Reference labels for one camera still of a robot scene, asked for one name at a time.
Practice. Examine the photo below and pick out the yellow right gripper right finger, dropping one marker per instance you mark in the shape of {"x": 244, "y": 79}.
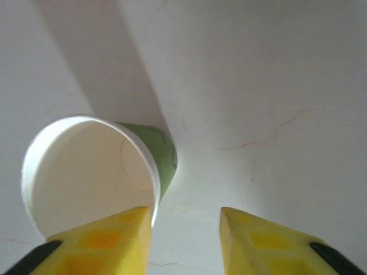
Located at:
{"x": 272, "y": 249}

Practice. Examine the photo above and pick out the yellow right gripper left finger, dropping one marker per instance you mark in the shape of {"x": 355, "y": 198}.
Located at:
{"x": 100, "y": 246}

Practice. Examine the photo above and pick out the green paper coffee cup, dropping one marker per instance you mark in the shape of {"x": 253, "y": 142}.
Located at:
{"x": 86, "y": 172}

